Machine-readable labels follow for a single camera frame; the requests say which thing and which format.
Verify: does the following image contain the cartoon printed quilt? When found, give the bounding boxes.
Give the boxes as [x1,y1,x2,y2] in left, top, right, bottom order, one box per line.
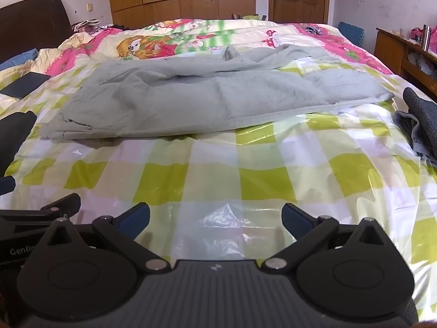
[37,19,393,76]

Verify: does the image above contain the blue pillow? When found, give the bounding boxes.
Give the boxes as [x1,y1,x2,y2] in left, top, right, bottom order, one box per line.
[0,48,39,72]

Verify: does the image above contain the grey pants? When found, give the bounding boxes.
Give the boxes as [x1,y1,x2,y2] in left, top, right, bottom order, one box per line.
[39,44,395,143]

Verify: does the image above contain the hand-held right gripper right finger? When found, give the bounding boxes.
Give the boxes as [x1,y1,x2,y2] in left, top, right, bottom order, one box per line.
[261,203,388,275]

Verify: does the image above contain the dark grey clothes pile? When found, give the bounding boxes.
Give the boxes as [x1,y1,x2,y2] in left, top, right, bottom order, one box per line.
[392,87,437,167]

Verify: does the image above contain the white pink bag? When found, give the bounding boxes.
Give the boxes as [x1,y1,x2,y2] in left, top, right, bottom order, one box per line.
[71,19,103,34]

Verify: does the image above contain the green checked plastic bed sheet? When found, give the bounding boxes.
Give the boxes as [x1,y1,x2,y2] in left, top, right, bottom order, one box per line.
[0,60,437,325]

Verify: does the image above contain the dark wooden headboard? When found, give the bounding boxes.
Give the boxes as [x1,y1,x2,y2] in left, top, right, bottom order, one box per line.
[0,0,73,64]

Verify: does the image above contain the pink plastic bag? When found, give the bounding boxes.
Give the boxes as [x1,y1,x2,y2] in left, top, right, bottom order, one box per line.
[410,25,437,53]

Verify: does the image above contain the dark navy folded cloth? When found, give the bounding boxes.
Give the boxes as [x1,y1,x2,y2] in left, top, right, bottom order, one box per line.
[0,72,52,99]

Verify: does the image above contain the wooden side desk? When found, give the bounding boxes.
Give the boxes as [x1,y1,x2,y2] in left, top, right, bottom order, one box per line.
[374,27,437,83]

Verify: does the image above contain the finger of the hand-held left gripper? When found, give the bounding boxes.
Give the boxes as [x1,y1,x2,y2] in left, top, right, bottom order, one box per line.
[0,193,82,227]
[0,175,16,196]

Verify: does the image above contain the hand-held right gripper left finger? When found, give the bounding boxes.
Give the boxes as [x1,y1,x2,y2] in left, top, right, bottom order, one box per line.
[44,202,172,274]

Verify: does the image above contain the blue foam mat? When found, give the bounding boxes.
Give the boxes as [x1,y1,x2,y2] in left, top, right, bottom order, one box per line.
[338,21,365,46]

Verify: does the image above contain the black folded cloth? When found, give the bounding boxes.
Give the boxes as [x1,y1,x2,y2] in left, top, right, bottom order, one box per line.
[0,111,37,178]

